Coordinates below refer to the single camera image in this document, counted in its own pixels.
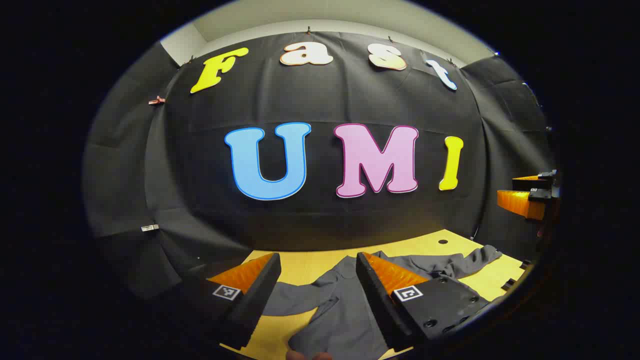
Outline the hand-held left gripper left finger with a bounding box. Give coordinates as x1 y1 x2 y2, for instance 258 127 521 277
185 252 282 351

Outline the grey shirt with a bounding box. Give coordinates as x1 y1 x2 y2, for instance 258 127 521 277
260 245 503 360

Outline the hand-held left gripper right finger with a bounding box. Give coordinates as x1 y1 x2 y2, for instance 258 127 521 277
355 251 491 353

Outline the black backdrop cloth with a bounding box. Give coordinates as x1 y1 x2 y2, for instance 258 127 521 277
82 31 558 301

